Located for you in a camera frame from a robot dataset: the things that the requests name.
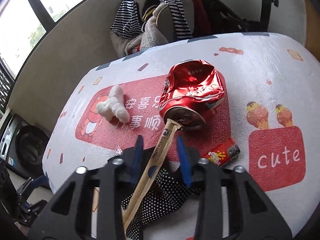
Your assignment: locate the crushed red soda can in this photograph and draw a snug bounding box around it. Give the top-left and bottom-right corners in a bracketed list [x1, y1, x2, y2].
[158, 59, 225, 130]

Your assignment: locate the washing machine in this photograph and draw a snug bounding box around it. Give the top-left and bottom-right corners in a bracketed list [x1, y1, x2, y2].
[1, 111, 49, 179]

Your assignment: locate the red lighter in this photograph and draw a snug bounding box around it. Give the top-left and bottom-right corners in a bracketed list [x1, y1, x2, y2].
[201, 137, 240, 166]

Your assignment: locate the black polka dot cloth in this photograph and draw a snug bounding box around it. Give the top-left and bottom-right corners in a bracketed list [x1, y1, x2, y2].
[125, 168, 200, 239]

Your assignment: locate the white crumpled tissue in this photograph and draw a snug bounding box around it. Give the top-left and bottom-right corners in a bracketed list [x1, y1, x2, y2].
[96, 85, 130, 124]

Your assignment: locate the white cartoon print blanket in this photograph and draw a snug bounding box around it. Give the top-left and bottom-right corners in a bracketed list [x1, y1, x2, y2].
[43, 34, 319, 234]

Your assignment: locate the geometric pattern bed sheet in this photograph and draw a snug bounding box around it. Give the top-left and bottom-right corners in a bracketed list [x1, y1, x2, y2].
[94, 32, 271, 72]

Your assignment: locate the striped navy white shirt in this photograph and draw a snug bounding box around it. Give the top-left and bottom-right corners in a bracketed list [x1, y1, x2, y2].
[110, 0, 192, 40]

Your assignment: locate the beige fleece garment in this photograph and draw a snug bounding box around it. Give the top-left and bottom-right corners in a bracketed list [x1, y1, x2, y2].
[109, 0, 192, 58]

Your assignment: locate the wooden door panel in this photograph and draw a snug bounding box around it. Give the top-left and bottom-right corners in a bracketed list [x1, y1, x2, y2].
[305, 0, 320, 61]

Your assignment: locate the black exercise bike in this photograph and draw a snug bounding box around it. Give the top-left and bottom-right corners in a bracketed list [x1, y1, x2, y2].
[188, 0, 295, 38]

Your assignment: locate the black yellow striped garment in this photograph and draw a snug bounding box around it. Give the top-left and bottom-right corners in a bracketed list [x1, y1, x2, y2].
[136, 0, 160, 32]

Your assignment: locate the black window frame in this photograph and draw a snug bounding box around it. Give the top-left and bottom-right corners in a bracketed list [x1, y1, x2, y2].
[0, 0, 131, 116]

